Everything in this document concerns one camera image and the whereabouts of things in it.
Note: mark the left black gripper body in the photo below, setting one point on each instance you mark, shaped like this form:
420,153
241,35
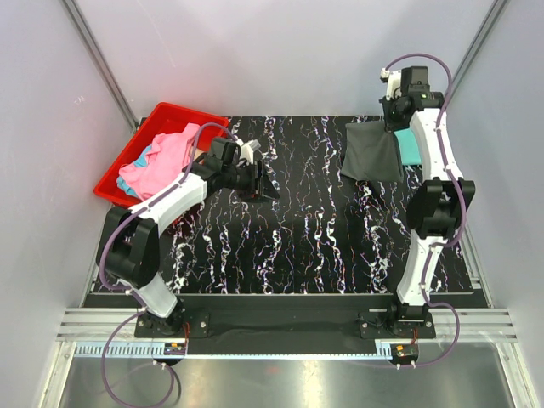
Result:
243,180

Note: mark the red plastic bin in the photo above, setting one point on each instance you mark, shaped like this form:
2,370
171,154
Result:
165,118

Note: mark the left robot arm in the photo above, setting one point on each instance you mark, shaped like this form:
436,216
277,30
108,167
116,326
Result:
129,247

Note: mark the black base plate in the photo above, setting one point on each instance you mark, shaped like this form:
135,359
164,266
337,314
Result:
245,325

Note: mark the aluminium cross rail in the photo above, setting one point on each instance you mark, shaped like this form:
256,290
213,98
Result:
262,356

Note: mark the left aluminium frame post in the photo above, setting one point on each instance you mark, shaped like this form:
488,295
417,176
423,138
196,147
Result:
90,43

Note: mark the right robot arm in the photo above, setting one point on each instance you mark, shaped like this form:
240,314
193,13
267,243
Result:
437,212

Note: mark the pink t-shirt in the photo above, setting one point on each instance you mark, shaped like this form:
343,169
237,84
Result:
169,154

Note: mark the dark grey t-shirt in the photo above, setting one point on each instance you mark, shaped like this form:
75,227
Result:
372,153

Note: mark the aluminium frame post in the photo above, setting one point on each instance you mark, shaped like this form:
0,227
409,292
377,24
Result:
90,43
487,26

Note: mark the folded teal t-shirt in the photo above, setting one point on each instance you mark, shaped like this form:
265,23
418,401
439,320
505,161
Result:
408,147

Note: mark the right aluminium frame post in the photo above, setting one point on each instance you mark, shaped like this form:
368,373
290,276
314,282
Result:
487,26

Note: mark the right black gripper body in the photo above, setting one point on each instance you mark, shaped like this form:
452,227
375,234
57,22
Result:
393,121

